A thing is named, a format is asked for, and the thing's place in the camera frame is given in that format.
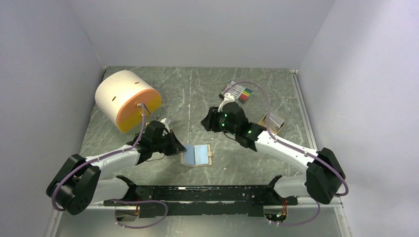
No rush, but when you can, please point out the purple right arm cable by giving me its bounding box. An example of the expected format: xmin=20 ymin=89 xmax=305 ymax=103
xmin=219 ymin=81 xmax=349 ymax=197

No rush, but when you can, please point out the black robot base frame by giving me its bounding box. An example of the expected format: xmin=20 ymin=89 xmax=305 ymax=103
xmin=104 ymin=182 xmax=297 ymax=218

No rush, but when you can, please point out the beige oval plastic tray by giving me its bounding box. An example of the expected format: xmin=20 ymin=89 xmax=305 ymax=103
xmin=257 ymin=112 xmax=285 ymax=134

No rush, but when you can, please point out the pack of coloured marker pens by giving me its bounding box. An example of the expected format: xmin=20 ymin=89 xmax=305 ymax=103
xmin=227 ymin=84 xmax=252 ymax=104

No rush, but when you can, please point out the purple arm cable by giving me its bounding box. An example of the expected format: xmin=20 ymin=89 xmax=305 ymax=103
xmin=50 ymin=104 xmax=155 ymax=212
xmin=219 ymin=81 xmax=349 ymax=197

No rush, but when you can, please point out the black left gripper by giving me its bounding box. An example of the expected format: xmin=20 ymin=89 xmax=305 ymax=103
xmin=152 ymin=129 xmax=186 ymax=156

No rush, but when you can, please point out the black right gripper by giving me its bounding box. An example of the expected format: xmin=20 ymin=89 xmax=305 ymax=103
xmin=201 ymin=106 xmax=238 ymax=136

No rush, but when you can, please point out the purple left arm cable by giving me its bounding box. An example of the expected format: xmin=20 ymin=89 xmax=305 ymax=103
xmin=50 ymin=104 xmax=155 ymax=212

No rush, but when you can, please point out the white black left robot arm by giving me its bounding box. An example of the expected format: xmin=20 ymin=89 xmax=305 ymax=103
xmin=46 ymin=120 xmax=187 ymax=215

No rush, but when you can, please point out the stack of cards in tray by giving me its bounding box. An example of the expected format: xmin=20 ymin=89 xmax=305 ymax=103
xmin=267 ymin=113 xmax=285 ymax=133

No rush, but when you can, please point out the round pink yellow drawer box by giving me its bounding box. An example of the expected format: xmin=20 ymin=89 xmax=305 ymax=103
xmin=95 ymin=70 xmax=162 ymax=135

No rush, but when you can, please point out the aluminium table edge rail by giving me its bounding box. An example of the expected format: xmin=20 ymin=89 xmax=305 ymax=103
xmin=290 ymin=70 xmax=352 ymax=237

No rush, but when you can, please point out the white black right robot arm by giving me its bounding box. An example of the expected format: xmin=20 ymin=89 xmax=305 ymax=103
xmin=201 ymin=102 xmax=345 ymax=204

